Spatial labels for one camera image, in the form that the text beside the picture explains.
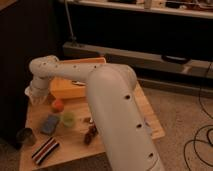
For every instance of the green plastic cup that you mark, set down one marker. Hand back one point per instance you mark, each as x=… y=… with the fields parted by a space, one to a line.
x=68 y=119

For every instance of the orange ball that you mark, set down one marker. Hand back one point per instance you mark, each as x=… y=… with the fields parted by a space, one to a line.
x=57 y=105

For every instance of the blue grey cloth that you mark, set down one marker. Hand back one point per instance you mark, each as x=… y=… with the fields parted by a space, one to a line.
x=147 y=126

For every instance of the white paper cup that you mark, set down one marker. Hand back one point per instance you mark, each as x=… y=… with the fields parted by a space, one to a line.
x=34 y=95

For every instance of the blue sponge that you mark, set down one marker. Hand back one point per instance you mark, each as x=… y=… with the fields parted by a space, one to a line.
x=49 y=125

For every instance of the yellow plastic bin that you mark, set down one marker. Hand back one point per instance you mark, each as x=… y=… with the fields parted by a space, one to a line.
x=64 y=89

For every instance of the dark grey cup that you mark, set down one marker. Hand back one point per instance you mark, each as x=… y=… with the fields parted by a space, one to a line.
x=26 y=137

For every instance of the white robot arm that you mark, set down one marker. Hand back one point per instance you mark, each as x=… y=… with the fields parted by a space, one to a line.
x=110 y=96

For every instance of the striped black red eraser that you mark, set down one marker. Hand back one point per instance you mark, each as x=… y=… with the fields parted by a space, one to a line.
x=44 y=150

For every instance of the grey metal shelf rail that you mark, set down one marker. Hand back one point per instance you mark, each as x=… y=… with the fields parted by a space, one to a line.
x=138 y=59

